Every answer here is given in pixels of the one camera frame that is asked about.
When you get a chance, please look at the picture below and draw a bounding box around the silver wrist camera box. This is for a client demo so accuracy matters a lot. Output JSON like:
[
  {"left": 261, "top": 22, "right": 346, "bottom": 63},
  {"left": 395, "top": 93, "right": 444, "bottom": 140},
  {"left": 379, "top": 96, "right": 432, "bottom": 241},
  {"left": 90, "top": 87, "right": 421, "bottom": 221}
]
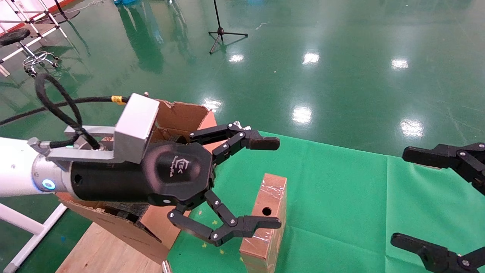
[{"left": 47, "top": 93, "right": 160, "bottom": 164}]

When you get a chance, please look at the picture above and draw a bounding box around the white tube rack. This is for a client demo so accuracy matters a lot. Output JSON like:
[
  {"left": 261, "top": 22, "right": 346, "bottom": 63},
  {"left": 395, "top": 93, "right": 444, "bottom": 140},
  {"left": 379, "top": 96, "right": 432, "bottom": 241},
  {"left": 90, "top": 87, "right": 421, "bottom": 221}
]
[{"left": 0, "top": 0, "right": 69, "bottom": 76}]

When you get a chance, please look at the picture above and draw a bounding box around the large open cardboard carton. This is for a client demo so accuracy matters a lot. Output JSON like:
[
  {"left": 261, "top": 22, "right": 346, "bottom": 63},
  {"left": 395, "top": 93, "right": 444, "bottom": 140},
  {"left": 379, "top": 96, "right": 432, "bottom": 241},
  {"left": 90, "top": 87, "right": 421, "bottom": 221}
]
[{"left": 57, "top": 99, "right": 218, "bottom": 264}]

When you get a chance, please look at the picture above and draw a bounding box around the black foam insert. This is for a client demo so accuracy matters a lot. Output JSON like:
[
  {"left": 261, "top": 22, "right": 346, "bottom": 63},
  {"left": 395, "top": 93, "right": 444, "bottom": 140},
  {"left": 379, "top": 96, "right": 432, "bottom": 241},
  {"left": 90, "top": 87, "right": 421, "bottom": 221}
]
[
  {"left": 102, "top": 201, "right": 152, "bottom": 225},
  {"left": 157, "top": 131, "right": 190, "bottom": 145}
]

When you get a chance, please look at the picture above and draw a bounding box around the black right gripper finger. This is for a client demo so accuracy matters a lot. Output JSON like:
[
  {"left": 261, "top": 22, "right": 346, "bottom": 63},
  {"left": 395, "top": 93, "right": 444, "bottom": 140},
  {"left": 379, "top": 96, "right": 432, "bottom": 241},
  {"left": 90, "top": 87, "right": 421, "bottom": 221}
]
[
  {"left": 402, "top": 143, "right": 485, "bottom": 195},
  {"left": 391, "top": 232, "right": 485, "bottom": 273}
]

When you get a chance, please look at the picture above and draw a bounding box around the small taped cardboard box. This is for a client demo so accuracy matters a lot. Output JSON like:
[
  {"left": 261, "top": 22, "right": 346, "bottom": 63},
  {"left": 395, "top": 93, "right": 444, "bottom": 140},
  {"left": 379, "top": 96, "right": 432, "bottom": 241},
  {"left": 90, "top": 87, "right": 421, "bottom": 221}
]
[{"left": 239, "top": 173, "right": 287, "bottom": 273}]

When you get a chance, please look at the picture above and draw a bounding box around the black stool with chrome base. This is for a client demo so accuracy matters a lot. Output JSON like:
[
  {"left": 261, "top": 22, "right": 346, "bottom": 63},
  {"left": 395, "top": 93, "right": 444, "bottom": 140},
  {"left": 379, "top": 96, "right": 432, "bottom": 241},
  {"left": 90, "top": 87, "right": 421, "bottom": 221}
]
[{"left": 0, "top": 28, "right": 60, "bottom": 78}]

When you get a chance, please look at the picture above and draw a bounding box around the white metal frame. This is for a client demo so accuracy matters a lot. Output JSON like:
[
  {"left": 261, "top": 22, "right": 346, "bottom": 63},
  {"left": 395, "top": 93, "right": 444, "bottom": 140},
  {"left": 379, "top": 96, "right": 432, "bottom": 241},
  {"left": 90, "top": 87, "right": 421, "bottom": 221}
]
[{"left": 0, "top": 203, "right": 68, "bottom": 273}]

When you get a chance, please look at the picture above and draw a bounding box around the green table cloth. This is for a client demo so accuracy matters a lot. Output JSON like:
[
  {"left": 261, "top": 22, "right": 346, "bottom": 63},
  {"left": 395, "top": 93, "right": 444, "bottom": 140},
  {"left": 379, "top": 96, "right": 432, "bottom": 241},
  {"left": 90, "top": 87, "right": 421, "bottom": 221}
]
[{"left": 167, "top": 130, "right": 485, "bottom": 273}]

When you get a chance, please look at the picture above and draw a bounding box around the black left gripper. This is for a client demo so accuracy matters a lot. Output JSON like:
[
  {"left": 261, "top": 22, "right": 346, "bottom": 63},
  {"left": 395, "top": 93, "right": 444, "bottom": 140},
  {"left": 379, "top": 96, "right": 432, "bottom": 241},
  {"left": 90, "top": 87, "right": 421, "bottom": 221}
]
[{"left": 70, "top": 122, "right": 282, "bottom": 247}]

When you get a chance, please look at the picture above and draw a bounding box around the black round base stand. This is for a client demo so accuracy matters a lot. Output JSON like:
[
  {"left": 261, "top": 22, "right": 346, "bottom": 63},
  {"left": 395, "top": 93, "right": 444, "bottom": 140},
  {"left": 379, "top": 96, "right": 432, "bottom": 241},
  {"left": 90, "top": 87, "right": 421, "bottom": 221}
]
[{"left": 47, "top": 0, "right": 81, "bottom": 21}]

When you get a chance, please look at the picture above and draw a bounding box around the black tripod stand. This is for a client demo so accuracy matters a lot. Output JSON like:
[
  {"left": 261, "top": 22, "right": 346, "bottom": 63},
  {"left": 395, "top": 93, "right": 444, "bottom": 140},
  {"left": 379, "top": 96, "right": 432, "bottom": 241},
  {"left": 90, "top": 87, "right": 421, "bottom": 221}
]
[{"left": 208, "top": 0, "right": 249, "bottom": 54}]

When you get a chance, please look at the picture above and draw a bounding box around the black sleeved looped cable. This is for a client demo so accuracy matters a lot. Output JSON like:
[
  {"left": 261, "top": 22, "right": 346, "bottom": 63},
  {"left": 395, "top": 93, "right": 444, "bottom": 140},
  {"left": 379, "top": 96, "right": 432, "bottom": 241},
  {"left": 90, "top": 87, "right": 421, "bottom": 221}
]
[{"left": 35, "top": 73, "right": 101, "bottom": 150}]

